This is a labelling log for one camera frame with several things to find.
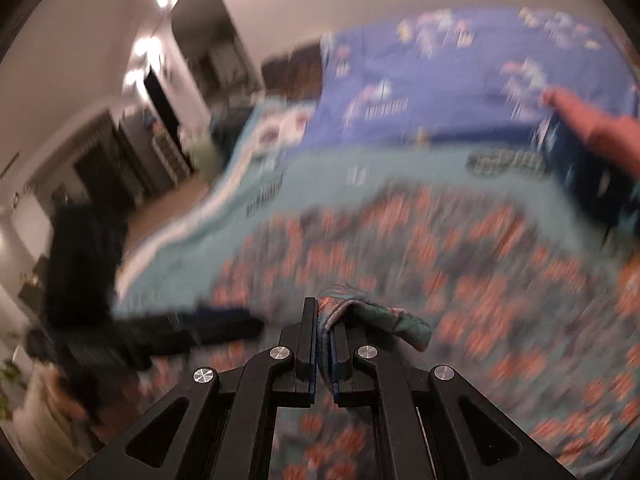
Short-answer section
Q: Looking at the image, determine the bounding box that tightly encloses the dark wooden cabinet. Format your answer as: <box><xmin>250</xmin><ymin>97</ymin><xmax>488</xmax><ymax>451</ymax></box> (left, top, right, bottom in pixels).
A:
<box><xmin>72</xmin><ymin>112</ymin><xmax>148</xmax><ymax>211</ymax></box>

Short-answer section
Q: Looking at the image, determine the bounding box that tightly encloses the purple printed blanket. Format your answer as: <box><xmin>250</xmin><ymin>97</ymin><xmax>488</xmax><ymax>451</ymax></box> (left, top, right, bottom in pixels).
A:
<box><xmin>300</xmin><ymin>7</ymin><xmax>636</xmax><ymax>153</ymax></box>

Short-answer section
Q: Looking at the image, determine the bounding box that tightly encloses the pink folded cloth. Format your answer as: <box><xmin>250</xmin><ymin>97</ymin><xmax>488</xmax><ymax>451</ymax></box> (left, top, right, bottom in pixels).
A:
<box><xmin>542</xmin><ymin>87</ymin><xmax>640</xmax><ymax>181</ymax></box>

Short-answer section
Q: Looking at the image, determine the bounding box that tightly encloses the brown headboard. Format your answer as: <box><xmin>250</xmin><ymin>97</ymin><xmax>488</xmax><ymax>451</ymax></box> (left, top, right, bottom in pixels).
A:
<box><xmin>260</xmin><ymin>42</ymin><xmax>326</xmax><ymax>103</ymax></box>

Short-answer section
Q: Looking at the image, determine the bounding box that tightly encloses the floral teal orange cloth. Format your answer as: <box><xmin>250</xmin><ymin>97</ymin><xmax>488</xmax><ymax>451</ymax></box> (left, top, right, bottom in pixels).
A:
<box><xmin>140</xmin><ymin>185</ymin><xmax>640</xmax><ymax>480</ymax></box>

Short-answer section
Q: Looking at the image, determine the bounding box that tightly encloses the green potted plant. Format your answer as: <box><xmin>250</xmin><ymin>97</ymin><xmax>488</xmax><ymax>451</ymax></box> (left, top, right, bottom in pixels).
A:
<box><xmin>0</xmin><ymin>357</ymin><xmax>23</xmax><ymax>421</ymax></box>

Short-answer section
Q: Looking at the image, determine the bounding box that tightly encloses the navy star-print folded cloth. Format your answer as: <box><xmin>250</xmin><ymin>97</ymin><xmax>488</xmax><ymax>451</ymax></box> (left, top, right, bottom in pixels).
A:
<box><xmin>532</xmin><ymin>115</ymin><xmax>640</xmax><ymax>241</ymax></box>

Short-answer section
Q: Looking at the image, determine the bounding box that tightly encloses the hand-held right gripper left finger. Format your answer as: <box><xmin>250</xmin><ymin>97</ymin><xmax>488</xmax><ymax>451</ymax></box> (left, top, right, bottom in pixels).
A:
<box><xmin>67</xmin><ymin>297</ymin><xmax>318</xmax><ymax>480</ymax></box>

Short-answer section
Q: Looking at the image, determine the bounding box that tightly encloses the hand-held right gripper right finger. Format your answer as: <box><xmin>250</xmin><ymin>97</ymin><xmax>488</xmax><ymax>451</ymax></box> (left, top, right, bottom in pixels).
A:
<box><xmin>330</xmin><ymin>327</ymin><xmax>576</xmax><ymax>480</ymax></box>

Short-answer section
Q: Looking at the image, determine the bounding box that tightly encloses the white shelf rack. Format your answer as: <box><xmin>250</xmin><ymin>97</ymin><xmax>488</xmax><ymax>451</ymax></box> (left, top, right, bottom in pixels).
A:
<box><xmin>150</xmin><ymin>125</ymin><xmax>196</xmax><ymax>188</ymax></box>

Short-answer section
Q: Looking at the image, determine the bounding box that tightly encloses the teal printed blanket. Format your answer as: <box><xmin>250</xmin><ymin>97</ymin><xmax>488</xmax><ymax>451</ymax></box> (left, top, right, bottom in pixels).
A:
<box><xmin>112</xmin><ymin>97</ymin><xmax>616</xmax><ymax>321</ymax></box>

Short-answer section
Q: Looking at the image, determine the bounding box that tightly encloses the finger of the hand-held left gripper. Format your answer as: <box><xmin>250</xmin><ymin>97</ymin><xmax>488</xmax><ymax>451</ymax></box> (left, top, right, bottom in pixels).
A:
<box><xmin>145</xmin><ymin>310</ymin><xmax>265</xmax><ymax>356</ymax></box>

